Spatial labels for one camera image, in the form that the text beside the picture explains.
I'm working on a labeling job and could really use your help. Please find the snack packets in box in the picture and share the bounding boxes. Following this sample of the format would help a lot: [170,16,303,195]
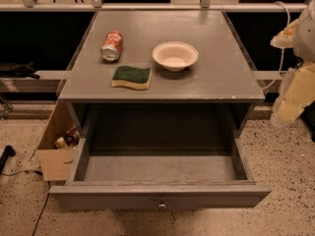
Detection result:
[54,128,80,149]

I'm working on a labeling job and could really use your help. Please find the black item on ledge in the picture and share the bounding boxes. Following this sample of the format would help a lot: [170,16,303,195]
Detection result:
[0,62,40,80]

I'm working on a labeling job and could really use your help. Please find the orange soda can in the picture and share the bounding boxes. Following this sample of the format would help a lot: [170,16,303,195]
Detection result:
[100,30,124,62]

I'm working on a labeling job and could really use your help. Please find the open grey top drawer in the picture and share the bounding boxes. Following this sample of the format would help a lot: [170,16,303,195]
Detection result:
[48,137,273,210]

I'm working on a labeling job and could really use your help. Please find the black object on floor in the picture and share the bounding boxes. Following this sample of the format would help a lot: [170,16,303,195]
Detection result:
[0,146,16,173]

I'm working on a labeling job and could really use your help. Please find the green and yellow sponge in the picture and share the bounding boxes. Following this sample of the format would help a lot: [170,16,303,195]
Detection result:
[111,66,152,90]

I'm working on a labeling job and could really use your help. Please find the grey cabinet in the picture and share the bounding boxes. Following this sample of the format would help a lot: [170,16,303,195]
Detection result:
[56,9,269,155]

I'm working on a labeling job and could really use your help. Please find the black floor cable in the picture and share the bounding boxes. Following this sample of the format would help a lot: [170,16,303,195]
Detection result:
[0,169,51,236]

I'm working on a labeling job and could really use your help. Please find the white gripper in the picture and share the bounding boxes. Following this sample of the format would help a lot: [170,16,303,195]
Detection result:
[270,1,315,128]

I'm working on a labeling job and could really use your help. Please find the metal drawer knob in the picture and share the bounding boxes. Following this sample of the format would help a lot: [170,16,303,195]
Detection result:
[157,199,166,211]

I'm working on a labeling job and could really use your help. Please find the cardboard box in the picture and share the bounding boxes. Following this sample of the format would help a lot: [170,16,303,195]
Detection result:
[36,101,78,181]

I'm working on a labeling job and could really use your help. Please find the white cable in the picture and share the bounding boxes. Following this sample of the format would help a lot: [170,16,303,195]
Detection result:
[261,0,292,91]

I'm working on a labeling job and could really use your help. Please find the white paper bowl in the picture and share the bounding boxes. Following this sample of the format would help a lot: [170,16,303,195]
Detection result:
[153,41,199,72]

